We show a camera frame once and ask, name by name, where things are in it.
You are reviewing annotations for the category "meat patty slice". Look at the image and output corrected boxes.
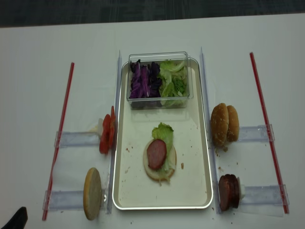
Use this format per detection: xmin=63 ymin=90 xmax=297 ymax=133
xmin=218 ymin=174 xmax=231 ymax=211
xmin=228 ymin=174 xmax=240 ymax=208
xmin=146 ymin=139 xmax=167 ymax=170

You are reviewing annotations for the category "lettuce leaf on bun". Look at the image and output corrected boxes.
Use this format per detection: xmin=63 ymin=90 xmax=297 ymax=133
xmin=152 ymin=122 xmax=176 ymax=180

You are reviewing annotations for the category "shredded green lettuce pile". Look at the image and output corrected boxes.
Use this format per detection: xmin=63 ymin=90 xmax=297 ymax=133
xmin=158 ymin=60 xmax=187 ymax=108

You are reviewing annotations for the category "rear tomato slice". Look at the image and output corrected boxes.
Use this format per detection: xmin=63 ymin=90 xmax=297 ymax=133
xmin=109 ymin=106 xmax=116 ymax=148

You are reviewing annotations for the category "tomato slice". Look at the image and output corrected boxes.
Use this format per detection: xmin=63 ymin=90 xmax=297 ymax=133
xmin=99 ymin=114 xmax=111 ymax=154
xmin=109 ymin=106 xmax=116 ymax=148

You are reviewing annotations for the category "white tomato backstop block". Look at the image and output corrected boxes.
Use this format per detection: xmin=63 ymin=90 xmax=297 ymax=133
xmin=96 ymin=118 xmax=103 ymax=137

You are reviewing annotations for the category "front tomato slice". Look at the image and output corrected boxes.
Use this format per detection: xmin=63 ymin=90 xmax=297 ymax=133
xmin=99 ymin=114 xmax=111 ymax=154

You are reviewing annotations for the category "shredded purple cabbage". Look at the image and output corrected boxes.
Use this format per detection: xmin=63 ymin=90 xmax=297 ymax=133
xmin=129 ymin=59 xmax=162 ymax=99

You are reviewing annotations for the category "clear plastic salad container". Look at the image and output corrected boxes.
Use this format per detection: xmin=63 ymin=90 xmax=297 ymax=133
xmin=126 ymin=52 xmax=193 ymax=109

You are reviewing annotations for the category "bottom bun on tray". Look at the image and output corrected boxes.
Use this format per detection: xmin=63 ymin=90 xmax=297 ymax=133
xmin=143 ymin=140 xmax=177 ymax=183

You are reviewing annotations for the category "front sesame bun top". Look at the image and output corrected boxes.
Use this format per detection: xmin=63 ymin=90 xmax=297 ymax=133
xmin=210 ymin=103 xmax=229 ymax=146

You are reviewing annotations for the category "sesame bun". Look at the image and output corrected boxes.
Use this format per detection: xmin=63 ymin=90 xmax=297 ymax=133
xmin=210 ymin=103 xmax=229 ymax=146
xmin=227 ymin=105 xmax=240 ymax=142

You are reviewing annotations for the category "left clear acrylic divider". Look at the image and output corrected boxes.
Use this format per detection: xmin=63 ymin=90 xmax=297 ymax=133
xmin=105 ymin=50 xmax=123 ymax=214

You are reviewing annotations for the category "cream metal serving tray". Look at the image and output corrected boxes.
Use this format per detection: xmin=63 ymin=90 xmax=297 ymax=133
xmin=112 ymin=59 xmax=213 ymax=210

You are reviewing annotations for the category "rear sesame bun top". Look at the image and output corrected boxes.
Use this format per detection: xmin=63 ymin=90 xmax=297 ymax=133
xmin=227 ymin=105 xmax=240 ymax=142

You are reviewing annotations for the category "upright bun half left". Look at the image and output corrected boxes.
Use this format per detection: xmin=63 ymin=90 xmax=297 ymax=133
xmin=83 ymin=167 xmax=102 ymax=220

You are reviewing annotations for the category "left red strip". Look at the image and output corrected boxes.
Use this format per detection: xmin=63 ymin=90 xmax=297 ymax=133
xmin=42 ymin=62 xmax=74 ymax=221

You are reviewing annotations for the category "red strip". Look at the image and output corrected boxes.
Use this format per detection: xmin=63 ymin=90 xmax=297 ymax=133
xmin=249 ymin=52 xmax=290 ymax=214
xmin=42 ymin=62 xmax=74 ymax=221

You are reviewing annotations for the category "white patty backstop block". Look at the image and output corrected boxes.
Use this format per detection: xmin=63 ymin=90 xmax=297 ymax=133
xmin=237 ymin=177 xmax=245 ymax=201

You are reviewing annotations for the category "right red strip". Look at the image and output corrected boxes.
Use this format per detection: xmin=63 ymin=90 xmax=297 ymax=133
xmin=249 ymin=52 xmax=290 ymax=214

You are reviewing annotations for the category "black object bottom left corner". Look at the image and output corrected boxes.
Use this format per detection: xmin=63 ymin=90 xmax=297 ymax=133
xmin=1 ymin=207 xmax=28 ymax=229

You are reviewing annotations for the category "clear tomato holder rail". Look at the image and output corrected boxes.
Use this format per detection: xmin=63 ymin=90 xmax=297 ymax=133
xmin=54 ymin=132 xmax=100 ymax=148

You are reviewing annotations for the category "clear bun holder rail right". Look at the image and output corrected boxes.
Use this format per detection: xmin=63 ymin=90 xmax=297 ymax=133
xmin=237 ymin=125 xmax=275 ymax=142

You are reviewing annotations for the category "clear bun holder rail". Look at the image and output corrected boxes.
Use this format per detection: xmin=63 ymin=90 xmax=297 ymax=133
xmin=42 ymin=188 xmax=109 ymax=211
xmin=237 ymin=125 xmax=275 ymax=142

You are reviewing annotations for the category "clear bun holder rail left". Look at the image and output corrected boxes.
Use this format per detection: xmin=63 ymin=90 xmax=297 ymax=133
xmin=42 ymin=188 xmax=109 ymax=211

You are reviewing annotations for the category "clear patty holder rail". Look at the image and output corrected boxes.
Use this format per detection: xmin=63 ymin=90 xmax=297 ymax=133
xmin=240 ymin=185 xmax=290 ymax=206

